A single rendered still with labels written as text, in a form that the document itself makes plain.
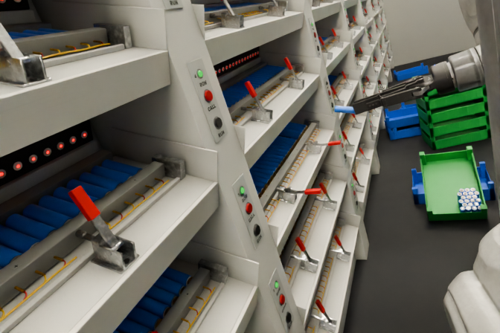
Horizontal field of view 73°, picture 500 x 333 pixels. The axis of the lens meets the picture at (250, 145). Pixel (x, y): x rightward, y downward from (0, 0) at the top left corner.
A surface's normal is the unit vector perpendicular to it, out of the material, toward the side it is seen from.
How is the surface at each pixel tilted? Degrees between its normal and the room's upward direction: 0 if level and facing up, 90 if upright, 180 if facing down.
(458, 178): 28
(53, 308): 21
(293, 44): 90
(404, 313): 0
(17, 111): 111
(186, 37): 90
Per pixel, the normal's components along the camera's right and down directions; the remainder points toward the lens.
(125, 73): 0.92, 0.19
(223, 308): 0.03, -0.90
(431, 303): -0.31, -0.90
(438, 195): -0.45, -0.62
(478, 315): -0.84, -0.30
